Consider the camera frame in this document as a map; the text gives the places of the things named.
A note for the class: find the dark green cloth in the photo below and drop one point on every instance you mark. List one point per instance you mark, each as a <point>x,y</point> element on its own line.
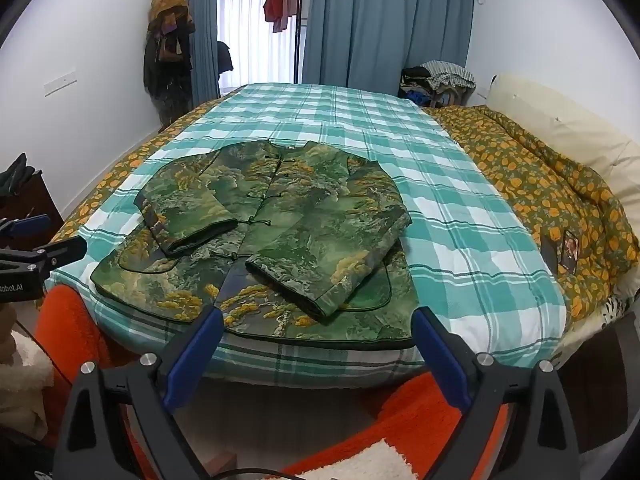
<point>15,175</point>

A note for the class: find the dark coats on wall hook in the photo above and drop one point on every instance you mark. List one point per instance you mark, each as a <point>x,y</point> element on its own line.
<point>167,60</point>

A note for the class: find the orange fluffy cloth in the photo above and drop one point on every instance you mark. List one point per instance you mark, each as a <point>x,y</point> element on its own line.
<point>425,415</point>

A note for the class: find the red hanging garment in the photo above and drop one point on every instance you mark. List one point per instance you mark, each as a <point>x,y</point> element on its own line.
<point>277,2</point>

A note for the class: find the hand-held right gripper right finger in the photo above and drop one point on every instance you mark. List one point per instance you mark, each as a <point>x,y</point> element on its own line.
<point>442,360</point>

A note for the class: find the small picture tag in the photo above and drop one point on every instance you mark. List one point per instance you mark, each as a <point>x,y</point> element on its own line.
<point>569,252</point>

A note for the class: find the blue curtain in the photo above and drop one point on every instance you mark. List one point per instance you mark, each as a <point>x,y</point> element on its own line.
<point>197,35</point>
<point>385,20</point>

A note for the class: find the white wall trunking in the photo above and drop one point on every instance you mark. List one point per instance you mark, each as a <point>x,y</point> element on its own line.
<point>60,81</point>

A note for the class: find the dark wooden nightstand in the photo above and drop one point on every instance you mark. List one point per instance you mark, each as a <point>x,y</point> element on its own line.
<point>35,205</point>

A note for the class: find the pile of dark clothes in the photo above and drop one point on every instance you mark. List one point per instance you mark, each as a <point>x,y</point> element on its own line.
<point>415,85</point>

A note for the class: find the black clothes rack pole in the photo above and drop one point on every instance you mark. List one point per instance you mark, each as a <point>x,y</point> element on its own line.
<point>299,45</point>

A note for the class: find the black hanging garment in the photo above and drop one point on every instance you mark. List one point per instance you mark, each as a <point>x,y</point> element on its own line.
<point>224,57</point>

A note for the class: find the green landscape print padded jacket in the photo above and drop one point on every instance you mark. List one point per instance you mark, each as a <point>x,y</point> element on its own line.
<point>300,220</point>

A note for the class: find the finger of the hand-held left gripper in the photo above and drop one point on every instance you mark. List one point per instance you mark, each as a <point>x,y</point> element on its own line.
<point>62,252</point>
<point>27,225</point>

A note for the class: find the white fluffy cloth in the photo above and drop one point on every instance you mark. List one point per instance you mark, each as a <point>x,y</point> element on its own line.
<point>360,460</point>
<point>22,385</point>

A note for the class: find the orange floral quilt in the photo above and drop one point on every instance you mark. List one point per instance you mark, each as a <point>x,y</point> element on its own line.
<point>525,175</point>

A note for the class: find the grey striped cloth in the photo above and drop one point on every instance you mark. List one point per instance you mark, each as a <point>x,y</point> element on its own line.
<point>450,74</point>

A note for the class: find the teal checked blanket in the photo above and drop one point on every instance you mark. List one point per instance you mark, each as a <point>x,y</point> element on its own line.
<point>450,210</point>

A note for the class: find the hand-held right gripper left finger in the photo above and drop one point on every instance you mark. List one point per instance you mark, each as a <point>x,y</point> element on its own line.
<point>192,360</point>

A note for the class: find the cream padded headboard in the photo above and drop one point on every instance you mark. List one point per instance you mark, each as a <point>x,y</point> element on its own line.
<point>560,115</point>

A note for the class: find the tiger print cloth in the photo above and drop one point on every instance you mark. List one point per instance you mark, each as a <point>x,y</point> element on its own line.
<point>612,308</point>

